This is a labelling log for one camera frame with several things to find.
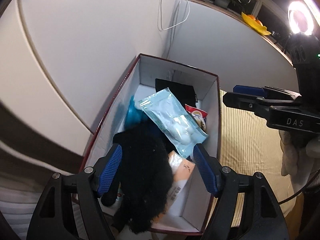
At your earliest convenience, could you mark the black furry soft item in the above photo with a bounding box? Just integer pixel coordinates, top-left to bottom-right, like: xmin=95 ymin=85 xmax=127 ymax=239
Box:
xmin=101 ymin=122 xmax=174 ymax=234

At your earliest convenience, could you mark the light blue cotton ball pack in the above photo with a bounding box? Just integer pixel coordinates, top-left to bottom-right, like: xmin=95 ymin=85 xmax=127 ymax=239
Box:
xmin=138 ymin=88 xmax=208 ymax=158

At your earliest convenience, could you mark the teal blue plastic item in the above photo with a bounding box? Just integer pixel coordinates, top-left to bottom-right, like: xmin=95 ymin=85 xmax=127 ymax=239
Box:
xmin=124 ymin=96 xmax=148 ymax=129

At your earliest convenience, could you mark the right hand in white glove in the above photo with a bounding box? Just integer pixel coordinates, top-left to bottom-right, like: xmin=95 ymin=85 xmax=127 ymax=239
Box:
xmin=279 ymin=130 xmax=319 ymax=193

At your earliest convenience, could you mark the red and white snack packet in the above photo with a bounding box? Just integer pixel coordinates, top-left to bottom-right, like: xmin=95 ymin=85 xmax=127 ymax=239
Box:
xmin=185 ymin=104 xmax=208 ymax=132

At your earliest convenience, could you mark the striped yellow mat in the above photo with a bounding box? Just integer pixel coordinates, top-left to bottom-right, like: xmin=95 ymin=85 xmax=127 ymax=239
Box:
xmin=219 ymin=103 xmax=293 ymax=201

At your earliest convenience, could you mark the red cardboard box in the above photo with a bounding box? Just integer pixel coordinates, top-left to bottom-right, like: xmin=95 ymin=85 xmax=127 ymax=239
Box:
xmin=82 ymin=54 xmax=221 ymax=235

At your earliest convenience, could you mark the orange white packet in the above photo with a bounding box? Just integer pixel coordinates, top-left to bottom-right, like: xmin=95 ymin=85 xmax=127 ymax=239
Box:
xmin=153 ymin=151 xmax=195 ymax=223

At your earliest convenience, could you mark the yellow fruit bowl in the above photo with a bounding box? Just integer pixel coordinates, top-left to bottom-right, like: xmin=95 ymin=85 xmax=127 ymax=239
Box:
xmin=241 ymin=12 xmax=271 ymax=36

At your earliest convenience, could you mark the white cable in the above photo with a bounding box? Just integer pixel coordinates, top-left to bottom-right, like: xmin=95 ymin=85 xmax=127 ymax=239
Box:
xmin=157 ymin=0 xmax=191 ymax=55

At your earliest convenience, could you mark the black fabric pouch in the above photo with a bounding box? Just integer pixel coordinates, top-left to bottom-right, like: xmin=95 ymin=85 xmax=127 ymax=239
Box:
xmin=155 ymin=79 xmax=197 ymax=107

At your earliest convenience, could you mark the ring light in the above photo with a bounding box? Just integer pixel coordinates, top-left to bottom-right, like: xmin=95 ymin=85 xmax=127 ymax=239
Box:
xmin=287 ymin=1 xmax=314 ymax=35

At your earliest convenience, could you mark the black camera module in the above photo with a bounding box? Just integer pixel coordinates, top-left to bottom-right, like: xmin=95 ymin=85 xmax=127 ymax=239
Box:
xmin=288 ymin=34 xmax=319 ymax=100

